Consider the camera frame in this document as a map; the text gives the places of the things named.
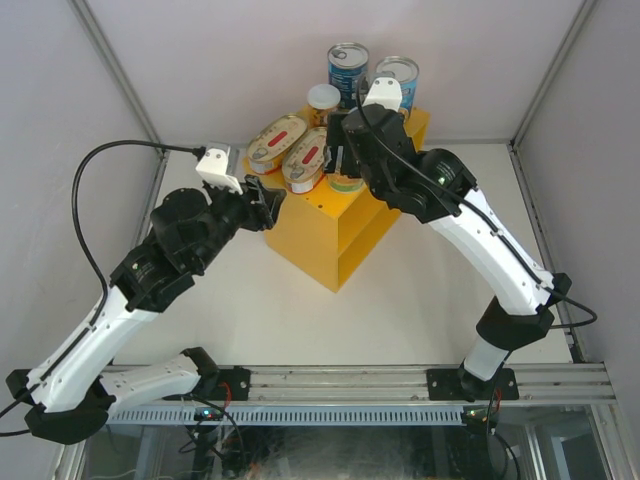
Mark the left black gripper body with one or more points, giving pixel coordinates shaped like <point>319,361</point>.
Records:
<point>237,212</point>

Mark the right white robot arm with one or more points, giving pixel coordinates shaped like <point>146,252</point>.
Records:
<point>436,188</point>

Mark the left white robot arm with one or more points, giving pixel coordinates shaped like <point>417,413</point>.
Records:
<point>70,395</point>

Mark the right aluminium corner post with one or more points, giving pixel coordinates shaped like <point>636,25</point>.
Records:
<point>577,25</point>

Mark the small can white lid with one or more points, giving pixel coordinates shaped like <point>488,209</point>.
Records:
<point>344,184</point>
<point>322,99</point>

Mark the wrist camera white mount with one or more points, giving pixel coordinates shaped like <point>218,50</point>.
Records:
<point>218,167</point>
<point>386,92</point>

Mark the gold oval fish tin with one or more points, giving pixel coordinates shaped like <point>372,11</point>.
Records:
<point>302,168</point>
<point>267,150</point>

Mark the grey slotted cable duct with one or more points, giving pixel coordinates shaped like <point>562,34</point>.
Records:
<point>192,413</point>

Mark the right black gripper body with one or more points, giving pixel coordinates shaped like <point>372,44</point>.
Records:
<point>370,184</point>

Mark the aluminium corner post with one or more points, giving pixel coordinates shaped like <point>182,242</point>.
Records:
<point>108,57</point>
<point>577,25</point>

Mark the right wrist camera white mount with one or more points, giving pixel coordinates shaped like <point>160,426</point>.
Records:
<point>386,92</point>

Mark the aluminium front rail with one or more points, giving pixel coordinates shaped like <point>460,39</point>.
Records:
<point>527,384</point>

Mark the light blue Progresso soup can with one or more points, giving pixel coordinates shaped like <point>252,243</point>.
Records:
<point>406,72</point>

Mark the dark blue soup can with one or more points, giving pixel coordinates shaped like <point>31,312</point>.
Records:
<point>347,62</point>

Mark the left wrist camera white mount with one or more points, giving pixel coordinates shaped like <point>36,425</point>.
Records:
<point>218,167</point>

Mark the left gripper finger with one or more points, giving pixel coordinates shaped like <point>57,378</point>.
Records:
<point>252,186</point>
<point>271,201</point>

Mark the left aluminium corner post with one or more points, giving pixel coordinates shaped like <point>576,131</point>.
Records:
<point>108,57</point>

